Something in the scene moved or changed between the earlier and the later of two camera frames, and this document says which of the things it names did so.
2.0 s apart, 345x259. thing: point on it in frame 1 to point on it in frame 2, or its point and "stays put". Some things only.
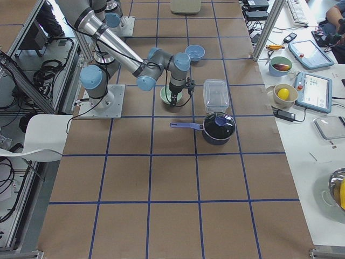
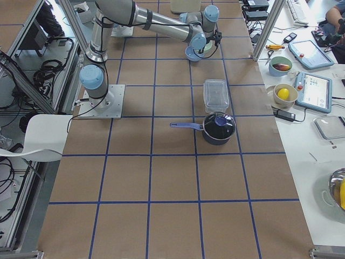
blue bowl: x=195 y=52 stays put
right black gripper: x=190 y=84 to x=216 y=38
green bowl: x=163 y=96 to x=208 y=46
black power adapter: x=285 y=115 stays put
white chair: x=45 y=138 stays put
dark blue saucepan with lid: x=218 y=128 stays put
